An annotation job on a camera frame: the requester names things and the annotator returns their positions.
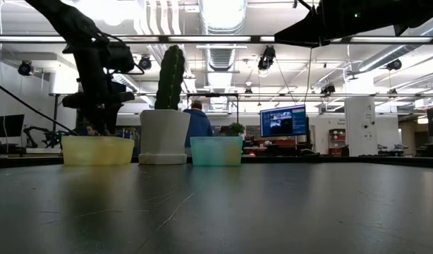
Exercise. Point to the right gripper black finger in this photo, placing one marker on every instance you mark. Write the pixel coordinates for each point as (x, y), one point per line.
(308, 24)
(304, 40)

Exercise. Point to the small black monitor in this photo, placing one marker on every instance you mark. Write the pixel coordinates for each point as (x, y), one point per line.
(10, 126)

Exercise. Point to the white building pillar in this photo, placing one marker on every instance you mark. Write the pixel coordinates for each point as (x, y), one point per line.
(359, 123)

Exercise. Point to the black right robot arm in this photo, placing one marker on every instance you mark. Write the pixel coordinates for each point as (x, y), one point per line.
(424, 10)

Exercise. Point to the small green potted plant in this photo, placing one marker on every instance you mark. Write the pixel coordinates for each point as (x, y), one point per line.
(236, 130)

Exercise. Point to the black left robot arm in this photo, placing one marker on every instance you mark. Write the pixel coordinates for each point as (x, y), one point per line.
(61, 17)

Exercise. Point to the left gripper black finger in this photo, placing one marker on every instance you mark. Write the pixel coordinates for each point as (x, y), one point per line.
(112, 116)
(98, 120)

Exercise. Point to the silver ceiling air duct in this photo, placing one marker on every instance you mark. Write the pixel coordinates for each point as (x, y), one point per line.
(221, 58)

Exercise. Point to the yellow translucent plastic bin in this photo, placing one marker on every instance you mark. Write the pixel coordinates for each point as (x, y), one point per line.
(96, 151)

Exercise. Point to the teal translucent plastic bin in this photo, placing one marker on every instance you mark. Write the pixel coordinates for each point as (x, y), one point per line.
(216, 151)

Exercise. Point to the thin black diagonal rod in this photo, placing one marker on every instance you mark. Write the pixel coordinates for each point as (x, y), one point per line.
(29, 106)

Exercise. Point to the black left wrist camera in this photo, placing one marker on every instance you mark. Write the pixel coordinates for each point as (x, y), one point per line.
(119, 56)

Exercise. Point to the black background rig frame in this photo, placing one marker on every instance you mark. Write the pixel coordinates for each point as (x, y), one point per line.
(213, 95)
(56, 113)

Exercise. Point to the red storage shelf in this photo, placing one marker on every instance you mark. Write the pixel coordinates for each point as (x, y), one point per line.
(336, 141)

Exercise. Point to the black computer monitor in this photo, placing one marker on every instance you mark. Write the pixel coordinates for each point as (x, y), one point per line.
(283, 121)

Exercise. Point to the green cactus plant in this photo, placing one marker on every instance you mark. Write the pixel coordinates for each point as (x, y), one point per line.
(170, 77)

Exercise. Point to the black overhead rig beam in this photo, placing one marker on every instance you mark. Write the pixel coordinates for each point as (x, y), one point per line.
(163, 39)

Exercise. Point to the person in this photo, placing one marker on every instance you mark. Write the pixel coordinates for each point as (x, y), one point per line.
(199, 123)
(91, 131)

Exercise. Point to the black background robot arm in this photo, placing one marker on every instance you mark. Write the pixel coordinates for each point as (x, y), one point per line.
(54, 138)

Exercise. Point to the black ceiling spotlight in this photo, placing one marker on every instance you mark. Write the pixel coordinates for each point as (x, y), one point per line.
(25, 68)
(145, 63)
(394, 65)
(266, 58)
(328, 89)

